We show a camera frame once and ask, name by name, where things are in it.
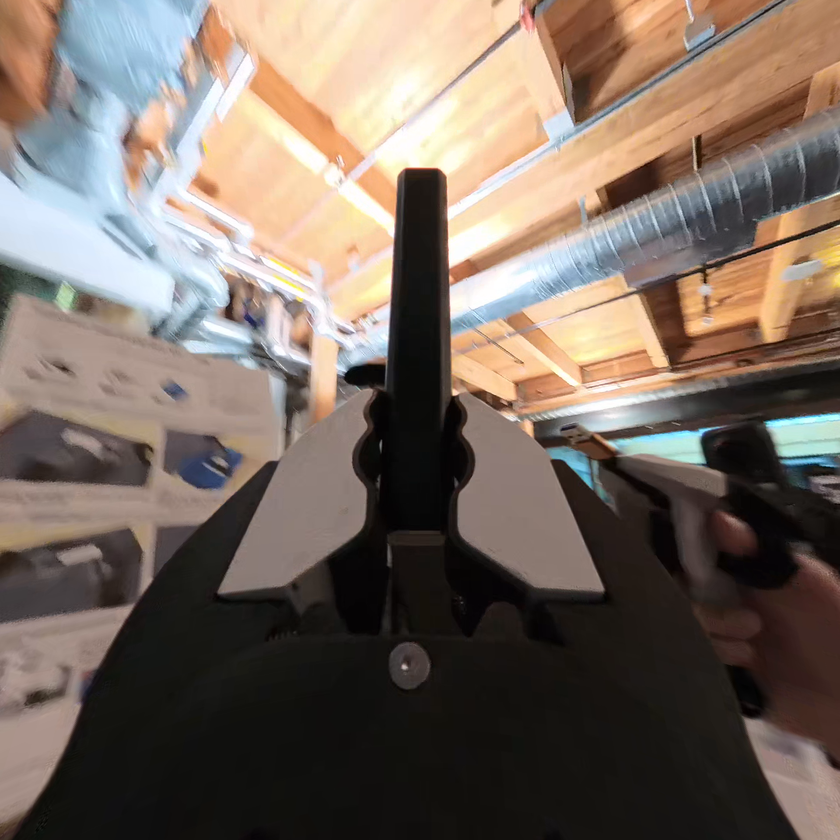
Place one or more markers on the wooden instruction board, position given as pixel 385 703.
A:
pixel 98 394

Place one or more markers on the silver ventilation duct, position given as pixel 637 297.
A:
pixel 656 223

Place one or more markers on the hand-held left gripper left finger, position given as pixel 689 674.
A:
pixel 302 518

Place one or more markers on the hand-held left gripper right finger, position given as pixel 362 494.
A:
pixel 525 518

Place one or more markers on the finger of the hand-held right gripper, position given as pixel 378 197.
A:
pixel 669 482

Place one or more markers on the black USB hub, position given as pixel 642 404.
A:
pixel 420 328

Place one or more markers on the person's right hand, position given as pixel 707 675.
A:
pixel 800 643

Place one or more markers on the black pole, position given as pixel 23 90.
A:
pixel 364 375

